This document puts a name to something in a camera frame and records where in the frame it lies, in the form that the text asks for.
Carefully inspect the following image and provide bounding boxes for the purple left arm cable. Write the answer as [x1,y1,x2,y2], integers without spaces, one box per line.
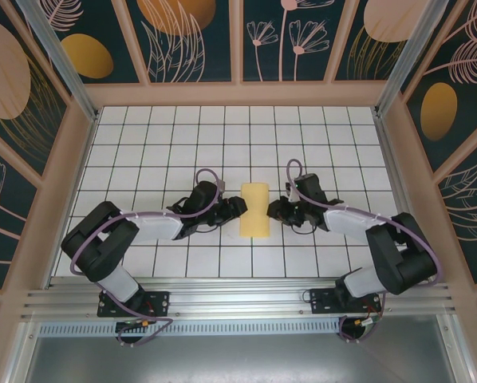
[70,168,227,348]

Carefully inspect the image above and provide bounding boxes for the aluminium corner post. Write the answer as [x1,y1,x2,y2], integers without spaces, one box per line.
[373,0,461,119]
[17,0,100,123]

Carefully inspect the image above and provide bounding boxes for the wall panel orange oval feather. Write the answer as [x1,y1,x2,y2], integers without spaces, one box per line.
[42,0,144,85]

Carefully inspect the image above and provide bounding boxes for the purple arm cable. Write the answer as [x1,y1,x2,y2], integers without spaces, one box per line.
[286,158,443,345]
[70,168,227,348]

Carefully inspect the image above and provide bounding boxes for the long aluminium mounting rail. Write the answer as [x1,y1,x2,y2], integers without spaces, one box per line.
[21,278,459,320]

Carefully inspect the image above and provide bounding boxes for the wall panel pink flowers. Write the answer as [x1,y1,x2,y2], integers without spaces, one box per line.
[242,0,349,83]

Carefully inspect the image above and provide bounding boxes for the grey metal sheet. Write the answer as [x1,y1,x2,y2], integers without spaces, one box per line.
[6,314,475,383]

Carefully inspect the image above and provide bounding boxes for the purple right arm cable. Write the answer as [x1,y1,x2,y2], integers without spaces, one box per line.
[286,158,443,345]

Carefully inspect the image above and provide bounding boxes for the grey slotted cable tray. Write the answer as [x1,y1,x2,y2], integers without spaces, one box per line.
[38,322,343,337]

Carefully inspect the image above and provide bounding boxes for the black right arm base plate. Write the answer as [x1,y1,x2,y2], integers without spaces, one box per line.
[309,287,381,316]

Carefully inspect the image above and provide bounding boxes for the wall panel large pink oval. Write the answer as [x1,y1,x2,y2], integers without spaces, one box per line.
[0,0,70,179]

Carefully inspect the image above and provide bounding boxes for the aluminium side rail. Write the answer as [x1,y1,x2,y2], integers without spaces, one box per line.
[373,113,433,282]

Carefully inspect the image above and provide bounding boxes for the wall panel pink oval grass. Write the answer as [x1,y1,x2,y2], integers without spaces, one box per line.
[333,0,435,83]

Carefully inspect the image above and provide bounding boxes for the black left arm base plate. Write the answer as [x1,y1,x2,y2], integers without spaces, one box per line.
[97,290,171,318]

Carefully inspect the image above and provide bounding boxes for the wall panel orange oval fern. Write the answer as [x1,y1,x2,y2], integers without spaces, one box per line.
[401,0,477,172]

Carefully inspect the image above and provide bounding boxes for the wall panel orange circle leaves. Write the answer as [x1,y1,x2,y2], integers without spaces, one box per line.
[126,0,239,84]

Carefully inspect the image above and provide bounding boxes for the yellow cloth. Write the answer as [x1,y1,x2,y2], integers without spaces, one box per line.
[238,182,272,239]

